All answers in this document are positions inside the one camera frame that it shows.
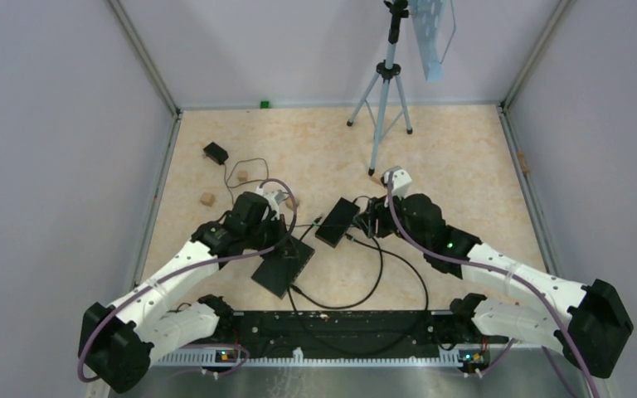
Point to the long wooden block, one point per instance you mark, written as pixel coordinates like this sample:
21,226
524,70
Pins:
377,179

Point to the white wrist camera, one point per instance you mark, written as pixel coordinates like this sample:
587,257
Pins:
275,199
401,182

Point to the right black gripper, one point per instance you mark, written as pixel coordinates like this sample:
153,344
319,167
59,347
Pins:
380,212

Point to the perforated white panel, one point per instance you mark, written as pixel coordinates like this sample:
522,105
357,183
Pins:
435,25

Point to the black power adapter with cord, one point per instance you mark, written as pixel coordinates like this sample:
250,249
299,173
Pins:
219,156

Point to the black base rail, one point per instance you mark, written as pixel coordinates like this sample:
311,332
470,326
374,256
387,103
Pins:
347,334

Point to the black network switch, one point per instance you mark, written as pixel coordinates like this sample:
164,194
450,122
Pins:
336,224
279,269

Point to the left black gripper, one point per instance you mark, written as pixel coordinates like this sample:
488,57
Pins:
279,226

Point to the wooden cube by cord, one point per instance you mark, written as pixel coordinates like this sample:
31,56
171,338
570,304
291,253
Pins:
207,199

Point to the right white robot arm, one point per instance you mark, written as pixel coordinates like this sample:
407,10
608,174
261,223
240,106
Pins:
587,321

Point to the silver camera tripod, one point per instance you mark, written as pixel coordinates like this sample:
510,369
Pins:
386,72

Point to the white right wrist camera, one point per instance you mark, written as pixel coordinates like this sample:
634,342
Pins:
401,182

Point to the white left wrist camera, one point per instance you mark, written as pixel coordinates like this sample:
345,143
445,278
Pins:
275,199

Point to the wooden block on frame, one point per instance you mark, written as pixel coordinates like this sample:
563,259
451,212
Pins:
523,163

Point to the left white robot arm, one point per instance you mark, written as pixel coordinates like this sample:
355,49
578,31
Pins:
119,341

